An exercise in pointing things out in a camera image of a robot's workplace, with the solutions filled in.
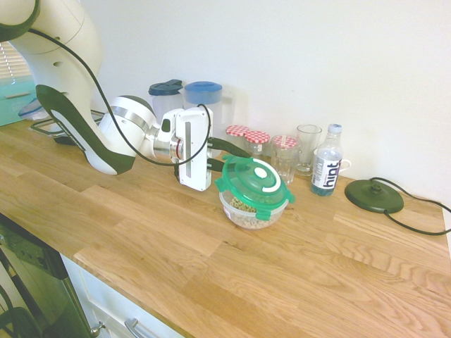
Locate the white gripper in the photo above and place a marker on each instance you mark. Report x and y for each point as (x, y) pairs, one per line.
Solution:
(195, 148)

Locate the green round container lid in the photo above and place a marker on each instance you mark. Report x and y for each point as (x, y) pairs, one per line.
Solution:
(243, 177)

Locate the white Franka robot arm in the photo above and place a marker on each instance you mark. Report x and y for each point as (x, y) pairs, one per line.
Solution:
(70, 112)

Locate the glass jar red checkered lid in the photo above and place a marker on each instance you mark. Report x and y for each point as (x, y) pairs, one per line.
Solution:
(285, 141)
(237, 132)
(257, 139)

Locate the clear pitcher blue lid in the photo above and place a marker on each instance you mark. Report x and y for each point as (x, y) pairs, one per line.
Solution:
(218, 112)

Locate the clear cereal food bowl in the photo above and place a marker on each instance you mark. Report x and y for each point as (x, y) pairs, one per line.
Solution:
(253, 222)

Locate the clear pitcher dark grey lid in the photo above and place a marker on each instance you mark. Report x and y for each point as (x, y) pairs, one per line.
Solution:
(162, 102)

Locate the plastic container blue rim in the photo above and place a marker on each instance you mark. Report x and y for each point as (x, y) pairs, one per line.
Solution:
(33, 110)

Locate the ribbed glass tumbler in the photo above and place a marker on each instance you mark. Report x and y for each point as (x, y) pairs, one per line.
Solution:
(286, 165)

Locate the plain tall drinking glass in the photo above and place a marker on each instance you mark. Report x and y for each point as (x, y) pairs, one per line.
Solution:
(309, 151)

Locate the hint water bottle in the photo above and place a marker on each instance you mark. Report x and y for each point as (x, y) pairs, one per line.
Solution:
(326, 169)

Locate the white mug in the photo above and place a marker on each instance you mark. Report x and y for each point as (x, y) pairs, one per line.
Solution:
(346, 164)

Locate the dark round kettle base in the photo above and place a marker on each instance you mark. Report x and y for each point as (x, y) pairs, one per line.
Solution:
(373, 197)

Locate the white cabinet drawers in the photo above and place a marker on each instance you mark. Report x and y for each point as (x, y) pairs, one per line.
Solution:
(105, 299)

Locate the round metal cabinet knob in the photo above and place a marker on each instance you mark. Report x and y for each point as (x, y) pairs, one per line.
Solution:
(97, 328)

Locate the teal box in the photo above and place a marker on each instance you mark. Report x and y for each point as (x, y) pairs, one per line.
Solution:
(14, 102)

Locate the stainless dishwasher door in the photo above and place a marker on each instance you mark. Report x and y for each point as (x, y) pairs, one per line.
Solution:
(38, 278)

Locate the window blind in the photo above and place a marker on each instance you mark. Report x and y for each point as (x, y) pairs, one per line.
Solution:
(12, 63)

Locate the green chair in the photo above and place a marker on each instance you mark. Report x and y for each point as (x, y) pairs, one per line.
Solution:
(21, 322)

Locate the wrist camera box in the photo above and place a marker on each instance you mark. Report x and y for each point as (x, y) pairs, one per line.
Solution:
(167, 125)

